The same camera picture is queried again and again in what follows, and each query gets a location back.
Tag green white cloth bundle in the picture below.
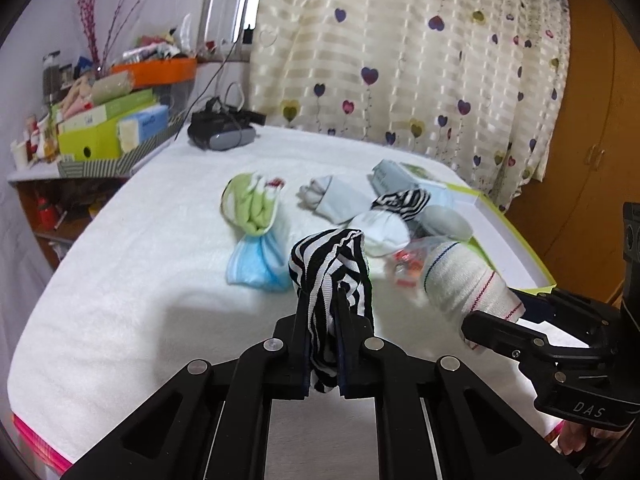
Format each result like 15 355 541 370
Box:
220 172 285 236

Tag heart patterned curtain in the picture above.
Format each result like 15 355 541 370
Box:
248 0 570 210

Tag plastic bag with red items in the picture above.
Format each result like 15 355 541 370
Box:
385 236 447 288

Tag wet wipes pack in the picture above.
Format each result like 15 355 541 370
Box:
370 159 454 208

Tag green white shallow box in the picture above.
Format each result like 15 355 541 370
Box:
439 179 558 296

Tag right hand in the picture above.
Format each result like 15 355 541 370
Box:
558 422 624 455

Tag striped storage basket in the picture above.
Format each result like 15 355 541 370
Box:
55 119 189 179

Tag white sock pair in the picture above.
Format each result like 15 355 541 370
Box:
348 209 410 258

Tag white sock with coloured stripes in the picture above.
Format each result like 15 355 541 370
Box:
423 240 526 352

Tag black white striped sock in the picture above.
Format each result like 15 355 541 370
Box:
371 188 431 221
288 229 373 393

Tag pink flower branches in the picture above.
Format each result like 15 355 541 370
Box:
71 0 172 79

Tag lime green file box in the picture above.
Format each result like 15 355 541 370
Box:
58 89 156 162

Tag light blue grey sock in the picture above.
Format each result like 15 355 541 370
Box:
298 176 372 224

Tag blue tissue box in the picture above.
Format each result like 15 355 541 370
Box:
117 104 169 154

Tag black VR headset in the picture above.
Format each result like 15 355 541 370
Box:
186 98 266 152

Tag wooden wardrobe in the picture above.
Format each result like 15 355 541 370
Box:
506 0 639 301

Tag round grey lidded container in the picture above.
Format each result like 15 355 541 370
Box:
413 205 473 242

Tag orange tray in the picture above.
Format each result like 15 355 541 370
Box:
111 58 198 90

